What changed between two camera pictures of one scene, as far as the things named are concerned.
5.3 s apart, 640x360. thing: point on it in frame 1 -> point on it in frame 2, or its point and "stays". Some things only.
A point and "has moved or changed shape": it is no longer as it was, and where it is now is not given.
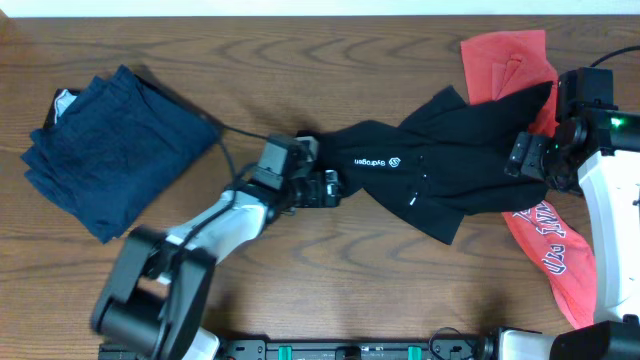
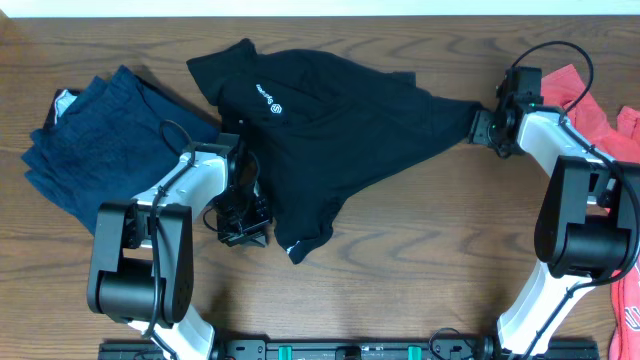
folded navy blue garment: x=110 y=151 stays
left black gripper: x=329 y=187 -> x=245 y=232
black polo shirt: x=443 y=159 -> x=318 y=123
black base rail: x=301 y=349 stays
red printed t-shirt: x=503 y=66 has moved or changed shape
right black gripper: x=527 y=154 -> x=483 y=119
